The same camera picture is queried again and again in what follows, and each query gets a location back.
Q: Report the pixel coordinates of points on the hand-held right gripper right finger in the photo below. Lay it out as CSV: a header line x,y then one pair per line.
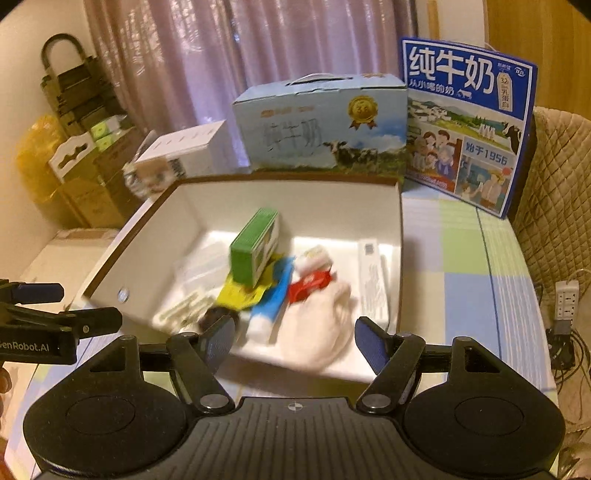
x,y
371,346

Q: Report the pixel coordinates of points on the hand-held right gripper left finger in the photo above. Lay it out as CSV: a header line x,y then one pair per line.
x,y
221,344

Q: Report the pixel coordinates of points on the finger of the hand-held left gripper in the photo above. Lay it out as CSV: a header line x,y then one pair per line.
x,y
92,321
41,293

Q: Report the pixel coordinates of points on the yellow snack packet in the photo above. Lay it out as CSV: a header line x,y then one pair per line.
x,y
235,295

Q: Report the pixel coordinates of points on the white hair claw clip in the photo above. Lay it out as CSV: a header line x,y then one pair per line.
x,y
184,309

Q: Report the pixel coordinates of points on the blue and white tube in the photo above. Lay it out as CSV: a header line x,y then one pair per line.
x,y
268,304

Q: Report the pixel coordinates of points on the long white carton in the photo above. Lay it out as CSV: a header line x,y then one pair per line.
x,y
371,277

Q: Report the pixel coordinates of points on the red packet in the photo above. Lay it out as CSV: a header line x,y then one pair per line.
x,y
309,284

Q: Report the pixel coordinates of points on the small white bottle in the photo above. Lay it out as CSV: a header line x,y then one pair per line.
x,y
314,261

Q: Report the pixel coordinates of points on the green and white carton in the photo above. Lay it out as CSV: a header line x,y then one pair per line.
x,y
251,240

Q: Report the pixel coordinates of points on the brown cardboard box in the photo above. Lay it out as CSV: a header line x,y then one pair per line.
x,y
323,221

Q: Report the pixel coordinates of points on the person's left hand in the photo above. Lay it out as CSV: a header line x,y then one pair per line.
x,y
3,381

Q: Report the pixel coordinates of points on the checked tablecloth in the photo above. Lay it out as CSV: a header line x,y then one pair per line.
x,y
461,277

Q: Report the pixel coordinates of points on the yellow plastic bag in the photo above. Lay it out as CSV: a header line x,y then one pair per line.
x,y
37,157

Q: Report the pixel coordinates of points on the stack of green tissue packs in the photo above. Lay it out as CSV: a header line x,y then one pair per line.
x,y
104,131

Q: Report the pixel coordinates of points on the white appliance box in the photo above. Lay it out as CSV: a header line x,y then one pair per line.
x,y
184,143

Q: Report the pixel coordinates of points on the white power strip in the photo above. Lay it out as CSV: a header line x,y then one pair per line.
x,y
567,300

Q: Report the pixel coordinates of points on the dark rack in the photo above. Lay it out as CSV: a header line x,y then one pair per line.
x,y
78,92

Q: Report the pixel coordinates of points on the dark blue milk carton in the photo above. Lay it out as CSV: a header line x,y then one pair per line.
x,y
461,138

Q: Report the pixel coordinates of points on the light blue milk carton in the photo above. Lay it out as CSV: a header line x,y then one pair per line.
x,y
300,124

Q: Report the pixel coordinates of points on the chair with quilted cover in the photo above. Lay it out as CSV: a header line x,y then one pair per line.
x,y
563,207

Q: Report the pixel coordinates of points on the pink curtain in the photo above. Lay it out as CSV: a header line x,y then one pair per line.
x,y
184,55

